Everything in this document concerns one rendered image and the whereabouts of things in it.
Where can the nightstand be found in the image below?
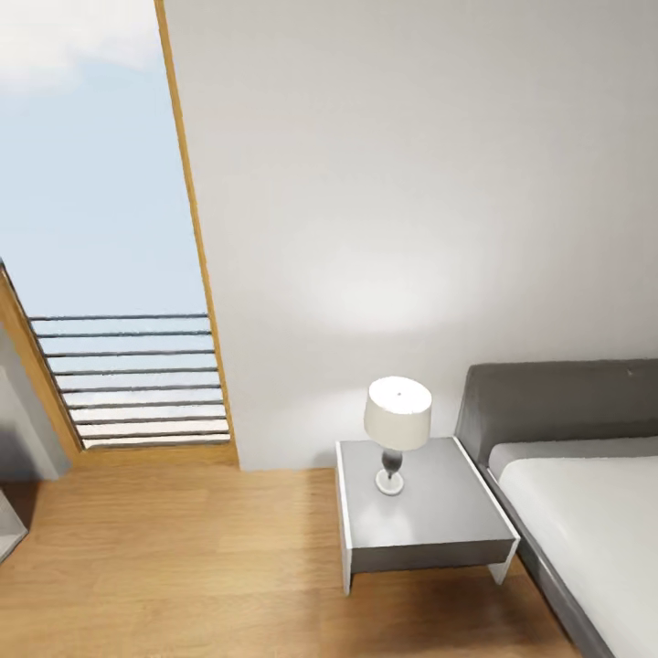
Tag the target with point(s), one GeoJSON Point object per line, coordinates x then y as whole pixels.
{"type": "Point", "coordinates": [445, 516]}

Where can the table lamp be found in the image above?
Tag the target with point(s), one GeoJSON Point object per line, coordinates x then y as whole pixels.
{"type": "Point", "coordinates": [394, 431]}

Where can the fixed window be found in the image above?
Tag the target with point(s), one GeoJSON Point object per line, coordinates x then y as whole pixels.
{"type": "Point", "coordinates": [104, 289]}

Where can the bed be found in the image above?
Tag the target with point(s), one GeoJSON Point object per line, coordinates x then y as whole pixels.
{"type": "Point", "coordinates": [569, 450]}

